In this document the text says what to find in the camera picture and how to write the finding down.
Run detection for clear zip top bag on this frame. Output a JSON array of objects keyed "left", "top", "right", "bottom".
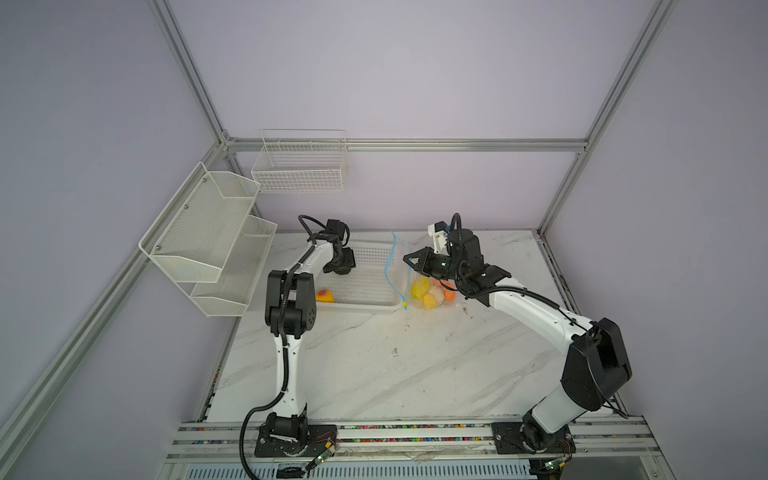
[{"left": 384, "top": 233, "right": 458, "bottom": 311}]

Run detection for small yellow food piece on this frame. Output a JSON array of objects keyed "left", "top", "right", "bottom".
[{"left": 315, "top": 289, "right": 335, "bottom": 303}]

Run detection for cream white garlic bulb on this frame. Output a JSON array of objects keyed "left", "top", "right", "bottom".
[{"left": 429, "top": 285, "right": 445, "bottom": 305}]

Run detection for yellow lemon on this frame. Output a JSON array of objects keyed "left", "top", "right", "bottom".
[{"left": 422, "top": 293, "right": 440, "bottom": 310}]

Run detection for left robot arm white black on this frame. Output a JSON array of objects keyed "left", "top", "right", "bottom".
[{"left": 264, "top": 215, "right": 356, "bottom": 444}]

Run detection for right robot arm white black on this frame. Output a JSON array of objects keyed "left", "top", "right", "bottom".
[{"left": 403, "top": 213, "right": 632, "bottom": 452}]

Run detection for white plastic perforated basket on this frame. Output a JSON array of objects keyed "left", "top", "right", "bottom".
[{"left": 315, "top": 241, "right": 410, "bottom": 313}]

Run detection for lower white mesh shelf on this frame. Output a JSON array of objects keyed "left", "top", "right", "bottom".
[{"left": 191, "top": 215, "right": 277, "bottom": 317}]

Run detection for white mesh shelf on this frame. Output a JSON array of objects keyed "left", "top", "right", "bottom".
[
  {"left": 191, "top": 215, "right": 277, "bottom": 317},
  {"left": 138, "top": 163, "right": 260, "bottom": 283}
]

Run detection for upper white mesh shelf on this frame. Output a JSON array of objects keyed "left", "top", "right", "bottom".
[{"left": 138, "top": 163, "right": 260, "bottom": 283}]

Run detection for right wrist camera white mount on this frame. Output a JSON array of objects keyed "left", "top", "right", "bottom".
[{"left": 427, "top": 221, "right": 450, "bottom": 254}]

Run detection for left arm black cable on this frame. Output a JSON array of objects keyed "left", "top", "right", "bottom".
[{"left": 238, "top": 214, "right": 328, "bottom": 480}]

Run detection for white wire wall basket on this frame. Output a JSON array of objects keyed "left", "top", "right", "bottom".
[{"left": 251, "top": 129, "right": 348, "bottom": 194}]

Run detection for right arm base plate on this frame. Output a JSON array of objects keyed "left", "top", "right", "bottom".
[{"left": 491, "top": 422, "right": 575, "bottom": 454}]

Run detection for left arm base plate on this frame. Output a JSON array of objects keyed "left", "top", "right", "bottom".
[{"left": 252, "top": 424, "right": 338, "bottom": 458}]

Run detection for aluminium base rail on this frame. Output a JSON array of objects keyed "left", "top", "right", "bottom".
[{"left": 160, "top": 416, "right": 674, "bottom": 479}]

